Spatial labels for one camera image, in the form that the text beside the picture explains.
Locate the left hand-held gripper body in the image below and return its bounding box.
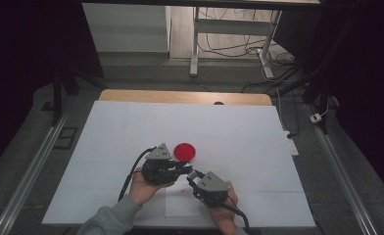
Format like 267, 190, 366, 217
141, 142, 181, 187

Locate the person's right hand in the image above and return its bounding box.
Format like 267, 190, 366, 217
207, 180, 240, 235

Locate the dark curtain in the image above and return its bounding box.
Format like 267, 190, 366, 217
272, 0, 384, 204
0, 0, 105, 178

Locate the black floor plate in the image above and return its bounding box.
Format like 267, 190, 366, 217
53, 126, 79, 151

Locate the black plug with cable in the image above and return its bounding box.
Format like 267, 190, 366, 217
286, 89, 302, 139

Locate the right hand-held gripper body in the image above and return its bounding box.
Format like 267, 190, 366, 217
193, 171, 233, 210

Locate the red petri dish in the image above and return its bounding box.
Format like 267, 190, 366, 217
171, 142, 197, 163

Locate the tangle of black cables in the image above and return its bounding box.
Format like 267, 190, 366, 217
197, 7, 300, 94

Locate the black stand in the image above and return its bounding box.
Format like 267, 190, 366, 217
277, 63, 332, 135
51, 63, 107, 127

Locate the metal floor rail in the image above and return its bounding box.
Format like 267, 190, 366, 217
0, 97, 75, 235
306, 104, 379, 235

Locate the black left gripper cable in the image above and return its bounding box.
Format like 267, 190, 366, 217
118, 146, 158, 202

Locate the white paper sheet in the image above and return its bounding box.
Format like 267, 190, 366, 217
164, 177, 202, 218

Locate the person's left hand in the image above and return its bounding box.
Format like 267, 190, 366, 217
127, 165, 175, 207

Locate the white desk frame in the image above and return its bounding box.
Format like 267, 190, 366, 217
189, 6, 283, 79

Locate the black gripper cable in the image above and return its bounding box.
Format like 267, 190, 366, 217
219, 195, 252, 235
118, 146, 158, 202

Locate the white power strip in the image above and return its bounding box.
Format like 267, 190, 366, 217
283, 130, 300, 157

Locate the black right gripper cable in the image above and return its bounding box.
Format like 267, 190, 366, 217
219, 195, 252, 235

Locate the large white table cover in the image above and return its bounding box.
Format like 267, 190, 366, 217
41, 100, 316, 228

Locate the white cabinet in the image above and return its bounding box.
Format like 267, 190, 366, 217
81, 3, 171, 54

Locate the small white adapter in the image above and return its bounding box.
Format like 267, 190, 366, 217
309, 103, 330, 124

